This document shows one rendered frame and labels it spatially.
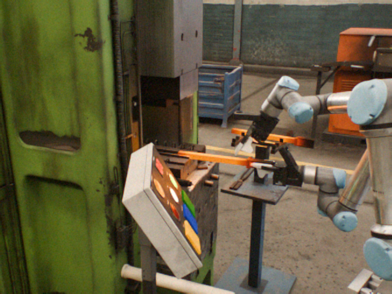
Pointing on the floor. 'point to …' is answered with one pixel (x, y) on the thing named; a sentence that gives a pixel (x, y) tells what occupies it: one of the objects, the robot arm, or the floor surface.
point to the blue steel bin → (219, 91)
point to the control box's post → (149, 269)
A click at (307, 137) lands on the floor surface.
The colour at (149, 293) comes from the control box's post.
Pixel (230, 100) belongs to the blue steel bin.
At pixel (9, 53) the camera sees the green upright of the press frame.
